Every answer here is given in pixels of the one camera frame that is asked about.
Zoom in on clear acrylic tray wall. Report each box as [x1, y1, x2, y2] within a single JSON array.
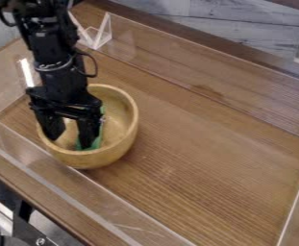
[[0, 13, 299, 246]]

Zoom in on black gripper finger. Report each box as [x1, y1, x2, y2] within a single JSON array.
[[77, 115, 102, 150], [37, 111, 66, 140]]

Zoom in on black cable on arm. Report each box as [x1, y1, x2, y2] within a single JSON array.
[[73, 51, 101, 79]]

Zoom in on green rectangular block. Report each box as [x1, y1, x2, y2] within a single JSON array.
[[77, 107, 106, 151]]

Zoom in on clear acrylic corner bracket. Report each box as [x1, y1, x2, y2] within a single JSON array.
[[70, 13, 113, 50]]

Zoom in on brown wooden bowl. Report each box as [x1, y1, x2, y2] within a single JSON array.
[[37, 84, 139, 169]]

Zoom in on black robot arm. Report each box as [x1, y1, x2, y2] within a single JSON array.
[[0, 0, 103, 150]]

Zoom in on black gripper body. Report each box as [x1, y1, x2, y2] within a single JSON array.
[[26, 59, 103, 123]]

